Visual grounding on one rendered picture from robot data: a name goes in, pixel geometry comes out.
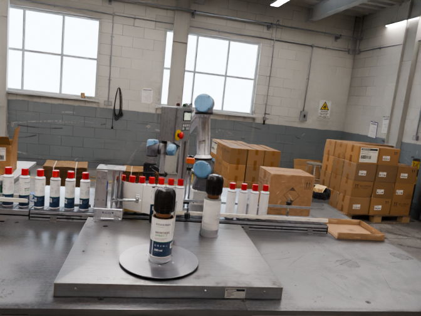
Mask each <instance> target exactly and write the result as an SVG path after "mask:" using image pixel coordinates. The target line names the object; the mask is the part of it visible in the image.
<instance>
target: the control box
mask: <svg viewBox="0 0 421 316"><path fill-rule="evenodd" d="M184 111H192V109H191V108H185V107H175V106H166V105H162V113H161V121H160V135H159V140H163V141H167V142H183V141H188V140H189V135H190V131H189V130H182V124H190V123H191V120H190V121H183V118H184ZM180 132H183V133H184V138H183V139H179V137H177V134H178V133H180Z"/></svg>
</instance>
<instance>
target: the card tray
mask: <svg viewBox="0 0 421 316"><path fill-rule="evenodd" d="M321 219H328V223H325V224H327V226H328V232H329V233H330V234H331V235H332V236H334V237H335V238H336V239H344V240H371V241H384V239H385V234H383V233H382V232H380V231H379V230H377V229H375V228H373V227H372V226H370V225H368V224H366V223H365V222H363V221H362V220H358V219H336V218H321Z"/></svg>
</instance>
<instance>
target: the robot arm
mask: <svg viewBox="0 0 421 316"><path fill-rule="evenodd" d="M214 106H215V101H214V99H213V98H212V97H211V96H210V95H208V94H206V93H202V94H200V95H198V96H196V98H195V100H194V107H195V109H194V112H193V113H192V119H191V126H190V133H191V132H192V131H193V130H194V129H195V127H196V126H197V155H196V156H195V157H194V159H195V162H194V166H193V170H194V174H195V175H196V178H195V181H194V183H193V185H192V189H195V190H197V191H204V192H205V190H206V182H207V177H208V176H209V175H210V174H213V173H214V165H215V159H214V158H212V157H211V156H210V134H211V117H212V116H213V108H214ZM161 146H162V144H161V143H159V141H158V140H156V139H148V141H147V154H146V162H144V163H143V176H145V180H146V181H145V183H146V184H148V181H149V177H155V175H156V171H157V172H159V170H160V169H159V168H158V167H157V166H156V165H157V156H158V154H161ZM179 147H180V142H169V143H168V144H167V150H166V155H169V156H174V155H175V154H176V152H177V151H178V148H179Z"/></svg>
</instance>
